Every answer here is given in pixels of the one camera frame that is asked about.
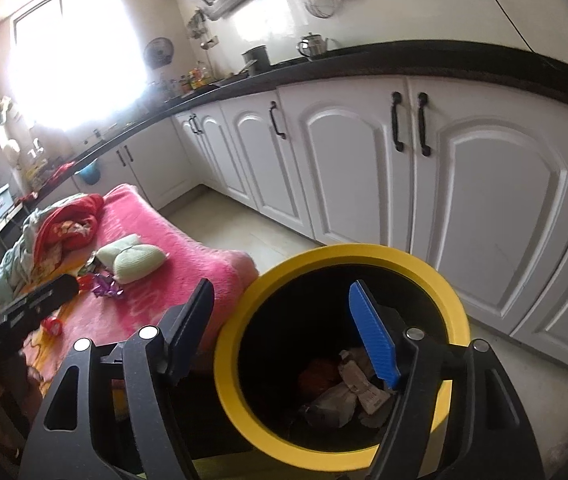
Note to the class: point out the red snack packet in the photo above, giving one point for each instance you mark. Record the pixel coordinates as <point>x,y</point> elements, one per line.
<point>52,326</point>

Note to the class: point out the small wall fan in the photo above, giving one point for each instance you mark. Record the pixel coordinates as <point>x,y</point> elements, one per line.
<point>157,52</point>

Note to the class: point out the row of condiment bottles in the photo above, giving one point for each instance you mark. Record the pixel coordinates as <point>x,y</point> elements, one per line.
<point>193,79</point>

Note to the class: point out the small hanging utensil rack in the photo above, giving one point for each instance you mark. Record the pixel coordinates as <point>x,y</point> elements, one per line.
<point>199,27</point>

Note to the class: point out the white hanging object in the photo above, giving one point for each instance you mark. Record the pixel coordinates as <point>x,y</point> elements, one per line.
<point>11,155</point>

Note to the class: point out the white printed plastic bag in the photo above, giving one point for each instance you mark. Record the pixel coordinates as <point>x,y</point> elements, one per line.
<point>359,375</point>

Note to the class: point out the red plastic bag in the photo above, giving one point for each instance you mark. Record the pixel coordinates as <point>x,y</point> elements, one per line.
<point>319,375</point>

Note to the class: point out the window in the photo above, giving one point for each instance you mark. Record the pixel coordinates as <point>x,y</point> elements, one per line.
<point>73,45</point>

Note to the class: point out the black kitchen countertop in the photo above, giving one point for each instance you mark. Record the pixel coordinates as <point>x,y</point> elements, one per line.
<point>364,57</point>

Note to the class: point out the blue plastic basin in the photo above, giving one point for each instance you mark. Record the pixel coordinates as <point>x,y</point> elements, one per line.
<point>88,172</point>

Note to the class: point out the small red wrapper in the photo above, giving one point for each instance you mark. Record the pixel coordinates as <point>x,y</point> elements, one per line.
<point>85,282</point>

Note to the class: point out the purple foil wrapper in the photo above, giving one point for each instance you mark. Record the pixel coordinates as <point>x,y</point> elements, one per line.
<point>106,286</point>

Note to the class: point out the clear white plastic bag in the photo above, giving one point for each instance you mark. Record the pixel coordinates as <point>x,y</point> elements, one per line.
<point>331,402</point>

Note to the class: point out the dark candy wrapper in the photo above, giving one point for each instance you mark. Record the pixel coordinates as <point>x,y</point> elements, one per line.
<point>92,260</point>

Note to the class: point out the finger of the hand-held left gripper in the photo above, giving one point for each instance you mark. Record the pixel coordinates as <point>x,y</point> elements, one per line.
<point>48,292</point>

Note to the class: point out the black cooking pot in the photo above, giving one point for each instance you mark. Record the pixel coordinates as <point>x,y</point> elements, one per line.
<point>256,60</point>

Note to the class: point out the steel teapot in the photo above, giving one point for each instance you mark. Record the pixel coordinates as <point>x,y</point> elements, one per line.
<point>312,46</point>

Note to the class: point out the red cartoon print cloth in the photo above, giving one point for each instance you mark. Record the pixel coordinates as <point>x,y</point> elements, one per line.
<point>68,220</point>

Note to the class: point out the pale green cloth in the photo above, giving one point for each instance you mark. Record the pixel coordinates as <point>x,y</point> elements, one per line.
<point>11,260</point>

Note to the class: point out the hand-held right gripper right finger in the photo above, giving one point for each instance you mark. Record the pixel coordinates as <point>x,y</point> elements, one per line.
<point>371,335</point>

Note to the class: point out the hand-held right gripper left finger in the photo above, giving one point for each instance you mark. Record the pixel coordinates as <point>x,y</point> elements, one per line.
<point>193,330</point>

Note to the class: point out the yellow rimmed bin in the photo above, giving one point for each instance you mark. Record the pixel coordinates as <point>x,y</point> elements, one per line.
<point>274,280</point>

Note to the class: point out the cartoon printed blanket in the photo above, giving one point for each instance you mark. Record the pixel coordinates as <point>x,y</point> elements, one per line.
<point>173,260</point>

